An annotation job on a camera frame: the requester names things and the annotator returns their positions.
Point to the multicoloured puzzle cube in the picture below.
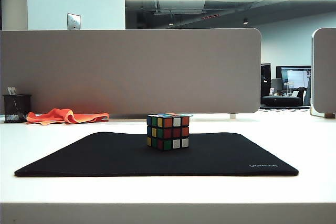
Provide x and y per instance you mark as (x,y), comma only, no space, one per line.
(168,133)

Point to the black mouse pad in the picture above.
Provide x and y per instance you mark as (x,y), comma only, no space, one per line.
(157,159)

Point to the wide grey desk divider panel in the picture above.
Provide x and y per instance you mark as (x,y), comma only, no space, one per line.
(131,72)

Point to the dark computer monitor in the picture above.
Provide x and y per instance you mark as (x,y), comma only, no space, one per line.
(265,77)

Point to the orange cloth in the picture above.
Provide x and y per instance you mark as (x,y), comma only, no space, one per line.
(65,116)

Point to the grey office chair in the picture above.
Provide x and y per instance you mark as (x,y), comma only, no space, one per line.
(276,85)

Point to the black round ottoman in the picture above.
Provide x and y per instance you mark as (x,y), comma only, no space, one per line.
(281,100)

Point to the lit computer monitor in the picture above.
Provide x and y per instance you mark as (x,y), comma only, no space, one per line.
(294,77)

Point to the black mesh pen holder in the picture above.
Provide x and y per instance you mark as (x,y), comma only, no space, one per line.
(16,108)

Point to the white item in pen holder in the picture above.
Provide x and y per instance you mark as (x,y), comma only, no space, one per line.
(11,90)

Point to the narrow grey desk divider panel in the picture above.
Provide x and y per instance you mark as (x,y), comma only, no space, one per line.
(325,72)

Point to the white divider support bracket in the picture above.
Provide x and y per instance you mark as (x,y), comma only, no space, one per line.
(233,116)

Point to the metal wall switch plate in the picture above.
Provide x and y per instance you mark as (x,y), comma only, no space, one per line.
(73,21)

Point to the brown divider support bracket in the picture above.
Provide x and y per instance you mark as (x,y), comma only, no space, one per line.
(329,115)

